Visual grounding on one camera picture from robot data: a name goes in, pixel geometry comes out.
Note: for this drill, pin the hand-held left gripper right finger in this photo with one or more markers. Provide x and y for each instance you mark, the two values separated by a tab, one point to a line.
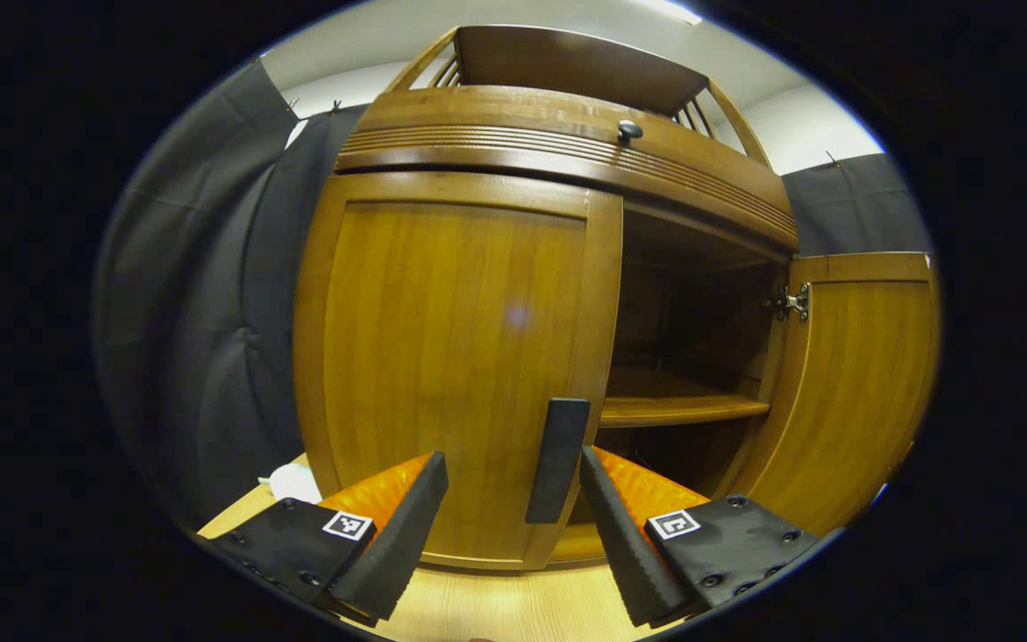
625	544

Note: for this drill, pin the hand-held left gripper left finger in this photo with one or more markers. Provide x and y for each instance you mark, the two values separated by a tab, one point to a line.
389	544

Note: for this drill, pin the wooden double-door shoe cabinet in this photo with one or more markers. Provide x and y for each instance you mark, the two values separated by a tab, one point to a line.
683	410

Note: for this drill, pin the wooden cabinet door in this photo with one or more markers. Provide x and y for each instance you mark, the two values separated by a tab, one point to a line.
852	392
451	339

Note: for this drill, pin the white crumpled item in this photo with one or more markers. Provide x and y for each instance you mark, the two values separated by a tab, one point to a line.
292	483

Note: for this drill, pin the black backdrop cloth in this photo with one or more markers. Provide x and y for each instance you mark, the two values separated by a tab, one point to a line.
201	312

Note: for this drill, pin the wooden drawer with black knob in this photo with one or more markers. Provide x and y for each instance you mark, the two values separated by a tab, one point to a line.
496	111

